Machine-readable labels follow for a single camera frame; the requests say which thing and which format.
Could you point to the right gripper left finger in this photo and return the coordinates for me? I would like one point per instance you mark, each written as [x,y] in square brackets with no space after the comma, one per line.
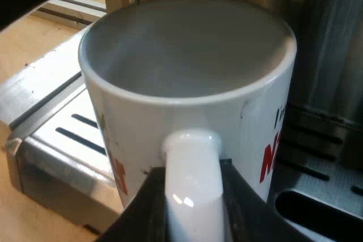
[141,210]

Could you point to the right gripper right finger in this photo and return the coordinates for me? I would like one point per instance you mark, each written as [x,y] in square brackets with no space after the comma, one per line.
[249,213]

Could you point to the white mug with red and black print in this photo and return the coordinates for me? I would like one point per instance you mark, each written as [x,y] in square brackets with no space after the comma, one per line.
[184,111]

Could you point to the aluminium rail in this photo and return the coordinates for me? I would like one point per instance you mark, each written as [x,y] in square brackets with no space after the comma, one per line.
[68,6]

